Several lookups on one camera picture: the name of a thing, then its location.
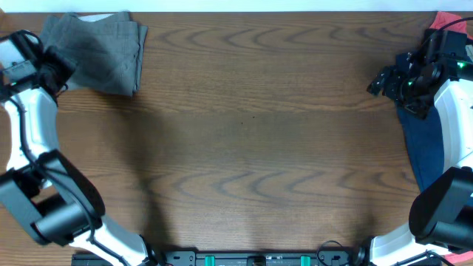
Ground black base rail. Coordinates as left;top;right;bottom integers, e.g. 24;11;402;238
71;250;443;266

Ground navy blue garment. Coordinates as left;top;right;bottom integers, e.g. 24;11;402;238
393;51;473;208

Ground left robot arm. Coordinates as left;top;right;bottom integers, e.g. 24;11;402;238
1;30;165;265

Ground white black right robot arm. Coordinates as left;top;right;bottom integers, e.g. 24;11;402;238
356;29;472;265

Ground grey shorts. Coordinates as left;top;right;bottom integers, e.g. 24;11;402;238
40;12;148;96

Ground red cloth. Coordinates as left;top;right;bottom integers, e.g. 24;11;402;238
429;11;472;40

